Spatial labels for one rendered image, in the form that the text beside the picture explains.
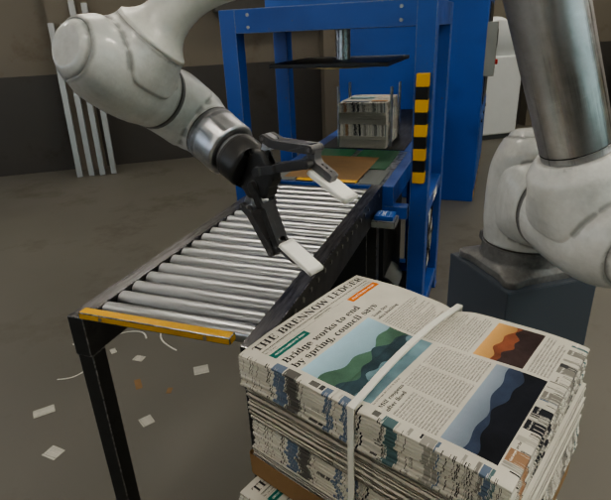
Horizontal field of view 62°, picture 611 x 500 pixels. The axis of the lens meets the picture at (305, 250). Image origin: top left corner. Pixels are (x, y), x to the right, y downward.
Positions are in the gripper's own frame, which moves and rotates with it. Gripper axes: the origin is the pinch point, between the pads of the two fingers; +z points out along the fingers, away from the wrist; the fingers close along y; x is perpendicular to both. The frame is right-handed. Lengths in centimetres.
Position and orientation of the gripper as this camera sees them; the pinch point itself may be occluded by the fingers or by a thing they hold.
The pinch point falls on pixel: (327, 233)
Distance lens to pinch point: 71.6
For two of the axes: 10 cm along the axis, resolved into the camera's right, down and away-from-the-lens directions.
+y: -3.1, 7.1, 6.3
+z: 7.0, 6.2, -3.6
